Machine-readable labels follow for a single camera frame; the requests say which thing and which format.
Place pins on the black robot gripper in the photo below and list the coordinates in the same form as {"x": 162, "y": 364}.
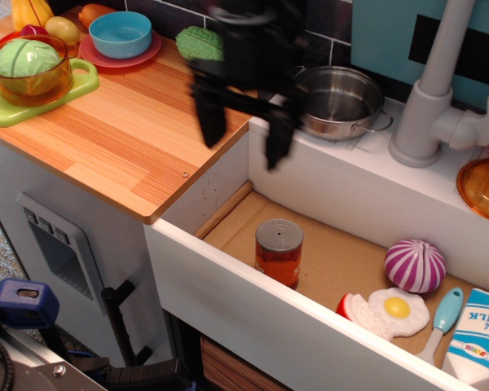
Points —
{"x": 254, "y": 79}

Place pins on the orange toy soup can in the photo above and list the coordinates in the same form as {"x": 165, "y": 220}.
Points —
{"x": 278, "y": 250}

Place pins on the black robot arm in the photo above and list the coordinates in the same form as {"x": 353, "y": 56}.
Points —
{"x": 286, "y": 13}

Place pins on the stainless steel pot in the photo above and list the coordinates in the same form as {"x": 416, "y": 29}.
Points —
{"x": 341, "y": 103}

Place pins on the orange transparent pot lid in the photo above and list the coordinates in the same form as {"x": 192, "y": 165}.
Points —
{"x": 473, "y": 186}

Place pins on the green toy bitter gourd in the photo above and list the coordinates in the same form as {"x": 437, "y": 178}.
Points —
{"x": 196, "y": 42}

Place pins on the blue toy bowl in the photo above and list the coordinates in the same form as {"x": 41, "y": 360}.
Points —
{"x": 121, "y": 34}

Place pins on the green cutting board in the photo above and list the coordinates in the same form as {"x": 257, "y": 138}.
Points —
{"x": 85, "y": 80}

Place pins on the pink toy plate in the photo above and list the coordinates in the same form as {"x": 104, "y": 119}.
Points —
{"x": 88, "y": 52}

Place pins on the white wooden drawer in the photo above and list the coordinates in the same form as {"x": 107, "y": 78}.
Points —
{"x": 352, "y": 201}

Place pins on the grey toy faucet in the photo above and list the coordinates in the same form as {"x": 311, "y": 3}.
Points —
{"x": 429, "y": 118}

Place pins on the orange toy fruit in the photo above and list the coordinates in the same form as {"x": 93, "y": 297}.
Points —
{"x": 93, "y": 11}

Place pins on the yellow toy lemon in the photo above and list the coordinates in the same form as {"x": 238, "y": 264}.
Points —
{"x": 63, "y": 29}

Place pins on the orange transparent bowl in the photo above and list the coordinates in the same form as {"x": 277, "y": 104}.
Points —
{"x": 65, "y": 72}

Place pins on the red white toy slice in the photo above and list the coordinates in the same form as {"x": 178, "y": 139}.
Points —
{"x": 355, "y": 308}

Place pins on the grey toy oven panel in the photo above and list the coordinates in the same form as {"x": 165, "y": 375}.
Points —
{"x": 65, "y": 248}

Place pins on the purple striped toy onion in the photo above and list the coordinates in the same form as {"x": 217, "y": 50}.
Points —
{"x": 415, "y": 266}

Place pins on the green toy cabbage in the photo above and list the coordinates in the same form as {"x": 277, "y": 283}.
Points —
{"x": 26, "y": 67}

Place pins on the red toy apple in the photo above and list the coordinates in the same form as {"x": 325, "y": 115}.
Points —
{"x": 31, "y": 30}

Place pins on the toy fried egg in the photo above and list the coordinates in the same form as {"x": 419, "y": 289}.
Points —
{"x": 405, "y": 313}

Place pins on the yellow toy squash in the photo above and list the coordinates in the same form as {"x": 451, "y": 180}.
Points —
{"x": 30, "y": 12}

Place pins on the blue grey toy spatula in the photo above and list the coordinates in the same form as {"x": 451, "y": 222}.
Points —
{"x": 445, "y": 317}

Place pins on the blue clamp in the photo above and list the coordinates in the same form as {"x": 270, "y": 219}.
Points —
{"x": 26, "y": 304}

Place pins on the toy milk carton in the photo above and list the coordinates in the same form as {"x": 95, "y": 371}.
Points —
{"x": 467, "y": 356}

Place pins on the black oven door handle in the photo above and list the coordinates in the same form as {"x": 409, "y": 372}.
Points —
{"x": 112, "y": 299}

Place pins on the grey metal mount plate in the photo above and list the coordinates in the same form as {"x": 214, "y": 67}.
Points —
{"x": 26, "y": 364}

